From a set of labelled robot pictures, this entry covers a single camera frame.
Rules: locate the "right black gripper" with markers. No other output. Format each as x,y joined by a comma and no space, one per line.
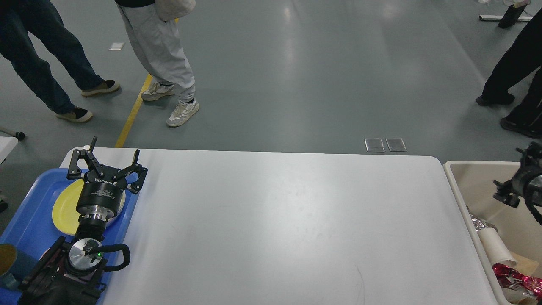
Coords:
526,182

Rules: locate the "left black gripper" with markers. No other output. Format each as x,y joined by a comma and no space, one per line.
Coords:
101,195

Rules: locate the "yellow plate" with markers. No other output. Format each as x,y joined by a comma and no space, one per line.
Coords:
69,221

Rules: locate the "white paper cup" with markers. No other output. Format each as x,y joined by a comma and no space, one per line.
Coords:
495,249

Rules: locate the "brown paper bag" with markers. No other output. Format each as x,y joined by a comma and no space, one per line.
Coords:
527,267

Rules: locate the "crushed red soda can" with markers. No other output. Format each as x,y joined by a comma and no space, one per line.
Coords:
512,279

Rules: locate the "dark green mug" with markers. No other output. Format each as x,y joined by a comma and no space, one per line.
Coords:
14,266

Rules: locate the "aluminium foil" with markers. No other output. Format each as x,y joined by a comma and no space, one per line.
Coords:
480,223

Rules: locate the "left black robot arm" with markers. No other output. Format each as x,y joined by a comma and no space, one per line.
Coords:
70,272

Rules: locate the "beige plastic bin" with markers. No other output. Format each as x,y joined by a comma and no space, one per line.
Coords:
472,184

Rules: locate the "blue plastic tray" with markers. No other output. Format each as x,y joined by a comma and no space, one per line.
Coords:
32,231

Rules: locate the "white side table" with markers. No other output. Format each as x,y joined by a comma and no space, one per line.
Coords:
8,142

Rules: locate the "person in black trousers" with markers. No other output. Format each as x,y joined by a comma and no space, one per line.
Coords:
522,58

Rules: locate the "right metal floor plate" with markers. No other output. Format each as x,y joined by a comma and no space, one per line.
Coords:
396,145

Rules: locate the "metal floor plate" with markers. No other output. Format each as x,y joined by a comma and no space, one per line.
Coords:
396,145
374,145

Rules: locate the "left metal floor plate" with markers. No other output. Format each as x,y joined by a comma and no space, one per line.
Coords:
374,145

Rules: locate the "person in light grey trousers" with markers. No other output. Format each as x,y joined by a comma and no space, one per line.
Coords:
157,45

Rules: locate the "black stand on floor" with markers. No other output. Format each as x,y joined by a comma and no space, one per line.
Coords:
513,13

